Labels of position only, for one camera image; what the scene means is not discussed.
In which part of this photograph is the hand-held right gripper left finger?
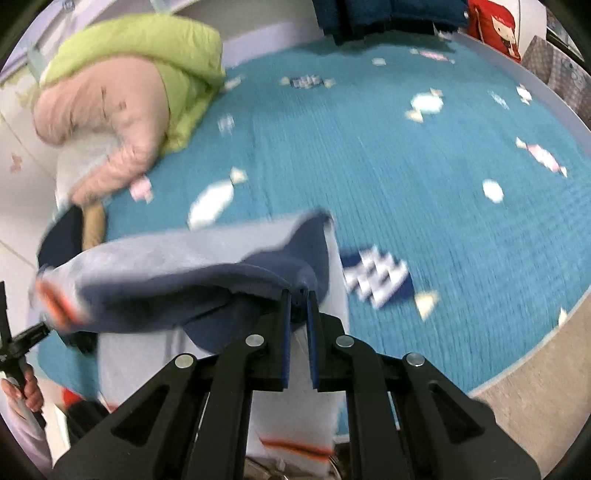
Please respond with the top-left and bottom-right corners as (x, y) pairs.
(53, 288), (294, 480)

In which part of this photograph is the grey and navy zip jacket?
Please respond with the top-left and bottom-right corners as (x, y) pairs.
(30, 210), (352, 476)

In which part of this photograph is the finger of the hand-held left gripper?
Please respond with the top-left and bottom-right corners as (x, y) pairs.
(11, 323), (51, 355)

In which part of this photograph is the yellow and navy puffer jacket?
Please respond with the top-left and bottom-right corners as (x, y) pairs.
(311, 0), (469, 44)

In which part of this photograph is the teal candy print bed sheet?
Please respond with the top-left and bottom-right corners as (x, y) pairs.
(37, 32), (591, 416)

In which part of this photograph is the beige cloth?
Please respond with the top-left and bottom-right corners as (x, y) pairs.
(81, 203), (109, 247)

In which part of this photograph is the dark navy cloth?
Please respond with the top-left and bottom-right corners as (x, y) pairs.
(37, 205), (107, 278)

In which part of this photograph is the white pillow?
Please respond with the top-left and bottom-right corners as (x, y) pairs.
(55, 138), (121, 204)

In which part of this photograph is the person's left hand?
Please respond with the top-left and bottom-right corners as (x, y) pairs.
(0, 364), (44, 416)

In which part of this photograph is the pink quilt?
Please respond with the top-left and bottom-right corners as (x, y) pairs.
(32, 60), (169, 206)

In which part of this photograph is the person's left forearm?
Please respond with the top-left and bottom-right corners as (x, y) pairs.
(0, 397), (54, 469)

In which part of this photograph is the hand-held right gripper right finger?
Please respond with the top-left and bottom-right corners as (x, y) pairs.
(307, 290), (541, 480)

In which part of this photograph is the red cartoon bag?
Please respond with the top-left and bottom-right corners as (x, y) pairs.
(466, 0), (522, 63)

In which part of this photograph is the green quilt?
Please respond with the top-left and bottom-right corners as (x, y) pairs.
(39, 13), (227, 155)

